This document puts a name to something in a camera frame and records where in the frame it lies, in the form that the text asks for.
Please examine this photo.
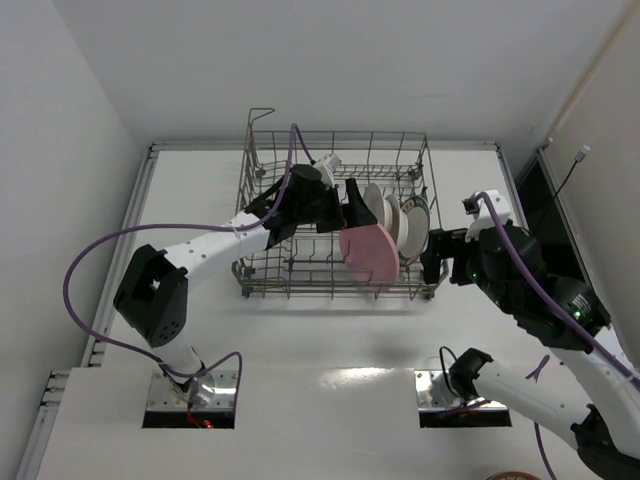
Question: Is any white deep plate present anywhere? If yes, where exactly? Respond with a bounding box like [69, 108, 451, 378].
[363, 183, 392, 230]
[385, 194, 409, 250]

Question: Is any green rimmed printed plate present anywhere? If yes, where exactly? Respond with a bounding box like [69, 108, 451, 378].
[399, 195, 431, 267]

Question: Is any pink round plate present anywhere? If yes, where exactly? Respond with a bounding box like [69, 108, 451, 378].
[339, 224, 400, 294]

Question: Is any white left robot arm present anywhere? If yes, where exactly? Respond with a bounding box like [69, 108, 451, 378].
[113, 165, 380, 394]

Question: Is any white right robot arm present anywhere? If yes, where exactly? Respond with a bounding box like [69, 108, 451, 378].
[420, 223, 639, 479]

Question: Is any brown round object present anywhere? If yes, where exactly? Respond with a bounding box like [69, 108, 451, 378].
[486, 470, 540, 480]

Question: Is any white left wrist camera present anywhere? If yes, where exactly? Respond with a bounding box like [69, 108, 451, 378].
[313, 153, 341, 188]

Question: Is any grey wire dish rack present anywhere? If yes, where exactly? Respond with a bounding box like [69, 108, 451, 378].
[232, 107, 441, 298]

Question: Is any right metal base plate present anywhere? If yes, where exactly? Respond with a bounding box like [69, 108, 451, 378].
[414, 370, 507, 413]

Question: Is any metal base plate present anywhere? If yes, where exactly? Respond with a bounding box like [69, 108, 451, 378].
[414, 370, 507, 413]
[146, 370, 238, 413]

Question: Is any black hanging wall cable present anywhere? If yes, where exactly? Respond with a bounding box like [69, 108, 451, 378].
[529, 146, 592, 236]

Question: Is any beige wall conduit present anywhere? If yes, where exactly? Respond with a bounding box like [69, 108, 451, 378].
[543, 1, 639, 148]

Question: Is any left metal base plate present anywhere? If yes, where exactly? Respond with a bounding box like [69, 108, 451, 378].
[146, 370, 238, 413]

